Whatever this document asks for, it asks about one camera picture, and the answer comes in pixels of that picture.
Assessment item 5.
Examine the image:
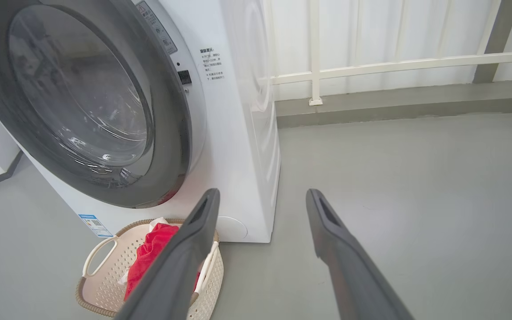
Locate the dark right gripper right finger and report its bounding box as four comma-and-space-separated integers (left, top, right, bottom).
305, 188, 415, 320

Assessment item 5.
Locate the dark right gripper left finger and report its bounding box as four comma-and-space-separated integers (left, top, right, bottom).
114, 188, 221, 320

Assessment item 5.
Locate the red garment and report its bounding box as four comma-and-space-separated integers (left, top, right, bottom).
124, 222, 201, 302

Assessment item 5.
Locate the white garment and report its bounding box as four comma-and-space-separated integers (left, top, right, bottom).
149, 216, 170, 232

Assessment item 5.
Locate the round washing machine door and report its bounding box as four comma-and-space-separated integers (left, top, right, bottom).
0, 0, 208, 210

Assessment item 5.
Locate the cream perforated laundry basket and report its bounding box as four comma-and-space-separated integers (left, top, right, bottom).
76, 217, 225, 320

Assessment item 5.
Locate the white front-load washing machine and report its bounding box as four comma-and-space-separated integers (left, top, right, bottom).
20, 0, 282, 244

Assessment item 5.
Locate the round white filter cover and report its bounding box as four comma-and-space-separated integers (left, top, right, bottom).
215, 216, 248, 241

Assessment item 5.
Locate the blue energy label sticker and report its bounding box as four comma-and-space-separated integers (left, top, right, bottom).
78, 214, 114, 239

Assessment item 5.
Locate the printed text notice sticker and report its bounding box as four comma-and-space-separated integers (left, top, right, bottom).
199, 47, 227, 82

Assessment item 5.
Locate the white metal railing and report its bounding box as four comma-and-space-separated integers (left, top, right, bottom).
265, 0, 512, 107

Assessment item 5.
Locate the grey warning label strip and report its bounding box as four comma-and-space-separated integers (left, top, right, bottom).
135, 0, 178, 56

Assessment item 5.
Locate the grey pillar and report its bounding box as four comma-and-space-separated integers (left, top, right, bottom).
472, 0, 512, 84

